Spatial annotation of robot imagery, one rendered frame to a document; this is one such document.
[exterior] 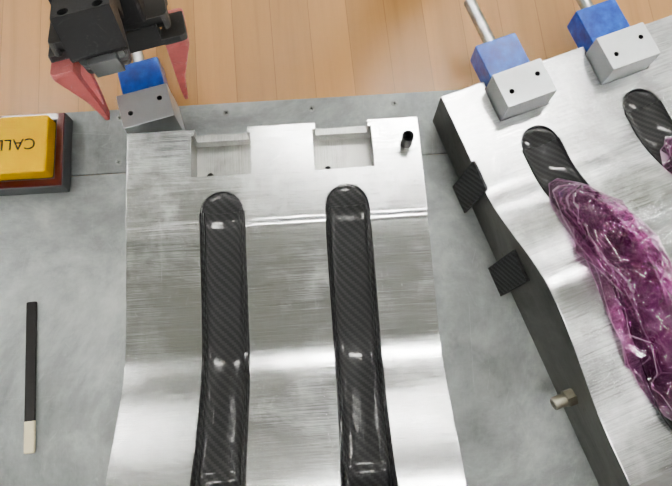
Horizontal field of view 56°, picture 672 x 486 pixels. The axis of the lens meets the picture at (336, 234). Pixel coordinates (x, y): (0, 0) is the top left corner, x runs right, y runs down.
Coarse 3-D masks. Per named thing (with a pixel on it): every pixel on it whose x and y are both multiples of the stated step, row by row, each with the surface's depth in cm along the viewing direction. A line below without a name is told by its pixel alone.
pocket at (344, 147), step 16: (336, 128) 59; (352, 128) 59; (368, 128) 58; (320, 144) 59; (336, 144) 59; (352, 144) 59; (368, 144) 59; (320, 160) 59; (336, 160) 59; (352, 160) 59; (368, 160) 59
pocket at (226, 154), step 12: (192, 144) 57; (204, 144) 59; (216, 144) 59; (228, 144) 59; (240, 144) 59; (192, 156) 57; (204, 156) 59; (216, 156) 59; (228, 156) 59; (240, 156) 59; (192, 168) 57; (204, 168) 59; (216, 168) 59; (228, 168) 59; (240, 168) 59
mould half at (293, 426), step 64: (256, 128) 57; (384, 128) 57; (128, 192) 55; (192, 192) 55; (256, 192) 55; (320, 192) 55; (384, 192) 55; (128, 256) 54; (192, 256) 54; (256, 256) 54; (320, 256) 54; (384, 256) 54; (128, 320) 53; (192, 320) 53; (256, 320) 53; (320, 320) 53; (384, 320) 53; (128, 384) 51; (192, 384) 51; (256, 384) 51; (320, 384) 51; (128, 448) 48; (192, 448) 48; (256, 448) 48; (320, 448) 47; (448, 448) 47
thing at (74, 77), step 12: (60, 60) 56; (60, 72) 55; (72, 72) 55; (84, 72) 60; (60, 84) 56; (72, 84) 56; (84, 84) 57; (96, 84) 61; (84, 96) 58; (96, 96) 60; (96, 108) 60
